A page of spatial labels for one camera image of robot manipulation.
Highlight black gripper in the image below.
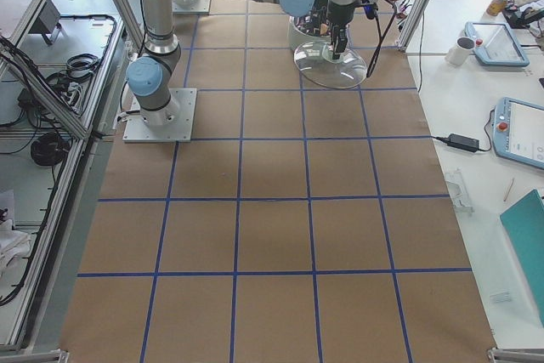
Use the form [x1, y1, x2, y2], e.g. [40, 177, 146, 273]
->
[327, 1, 355, 60]

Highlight glass pot lid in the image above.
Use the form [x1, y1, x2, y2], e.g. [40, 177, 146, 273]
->
[294, 41, 367, 89]

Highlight pale green steel pot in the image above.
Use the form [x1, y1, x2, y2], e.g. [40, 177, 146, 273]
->
[287, 15, 334, 60]

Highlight white mug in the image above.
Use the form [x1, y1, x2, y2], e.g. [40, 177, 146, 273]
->
[445, 37, 475, 66]

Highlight black power adapter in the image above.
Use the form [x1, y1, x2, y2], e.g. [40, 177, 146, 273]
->
[446, 133, 479, 153]

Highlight blue teach pendant far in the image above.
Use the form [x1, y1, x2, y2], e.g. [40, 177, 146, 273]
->
[464, 22, 530, 68]

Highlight blue teach pendant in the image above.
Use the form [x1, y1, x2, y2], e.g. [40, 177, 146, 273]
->
[464, 22, 530, 68]
[492, 97, 543, 169]

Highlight yellow can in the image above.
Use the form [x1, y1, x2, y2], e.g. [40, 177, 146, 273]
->
[486, 0, 510, 16]

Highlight blue teach pendant near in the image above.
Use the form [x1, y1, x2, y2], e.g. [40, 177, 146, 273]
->
[492, 97, 543, 169]

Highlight teal folder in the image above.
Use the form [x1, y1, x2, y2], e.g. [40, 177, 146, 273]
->
[500, 189, 543, 297]

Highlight crumpled white cloth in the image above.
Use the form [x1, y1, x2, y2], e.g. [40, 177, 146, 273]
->
[0, 188, 33, 270]

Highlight black braided cable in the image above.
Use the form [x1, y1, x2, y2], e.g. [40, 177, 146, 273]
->
[356, 0, 400, 79]

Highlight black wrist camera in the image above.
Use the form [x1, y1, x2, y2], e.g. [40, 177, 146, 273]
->
[360, 0, 378, 20]

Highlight aluminium frame post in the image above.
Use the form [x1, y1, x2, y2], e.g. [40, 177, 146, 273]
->
[397, 0, 452, 53]

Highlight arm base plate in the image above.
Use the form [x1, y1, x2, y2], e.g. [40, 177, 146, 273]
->
[122, 88, 197, 143]
[173, 0, 211, 14]

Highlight coiled black cables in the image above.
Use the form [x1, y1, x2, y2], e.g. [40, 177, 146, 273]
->
[30, 131, 71, 167]

